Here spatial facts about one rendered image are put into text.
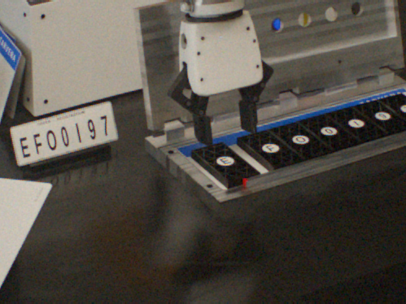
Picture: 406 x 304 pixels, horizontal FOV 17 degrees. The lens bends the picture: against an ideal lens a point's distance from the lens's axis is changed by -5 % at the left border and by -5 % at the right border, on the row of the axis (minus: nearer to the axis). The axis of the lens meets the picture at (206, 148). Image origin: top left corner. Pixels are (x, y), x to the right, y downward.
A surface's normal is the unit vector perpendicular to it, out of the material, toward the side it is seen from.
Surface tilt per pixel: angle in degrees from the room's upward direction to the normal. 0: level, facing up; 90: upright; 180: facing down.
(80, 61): 90
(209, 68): 77
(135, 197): 0
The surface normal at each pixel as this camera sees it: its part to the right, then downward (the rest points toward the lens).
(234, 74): 0.48, 0.19
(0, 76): -0.84, -0.12
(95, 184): 0.00, -0.88
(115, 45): 0.50, 0.41
